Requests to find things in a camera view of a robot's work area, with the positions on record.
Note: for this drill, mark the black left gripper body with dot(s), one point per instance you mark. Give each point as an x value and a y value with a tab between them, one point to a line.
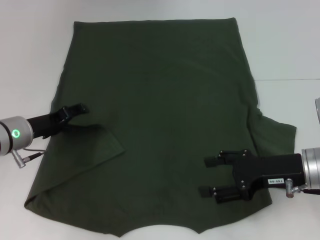
45	125

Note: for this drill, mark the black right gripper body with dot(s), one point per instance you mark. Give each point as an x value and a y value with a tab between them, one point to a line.
270	166

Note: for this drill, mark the dark green shirt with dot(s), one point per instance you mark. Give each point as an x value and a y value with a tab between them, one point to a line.
160	87

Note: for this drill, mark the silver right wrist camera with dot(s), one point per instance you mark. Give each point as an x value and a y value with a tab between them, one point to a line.
318	112

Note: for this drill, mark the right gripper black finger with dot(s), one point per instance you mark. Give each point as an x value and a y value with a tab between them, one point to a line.
226	194
226	158

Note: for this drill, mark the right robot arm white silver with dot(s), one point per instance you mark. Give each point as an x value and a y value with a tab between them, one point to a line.
312	167

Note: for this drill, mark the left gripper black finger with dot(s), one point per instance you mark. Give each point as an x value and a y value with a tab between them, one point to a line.
73	109

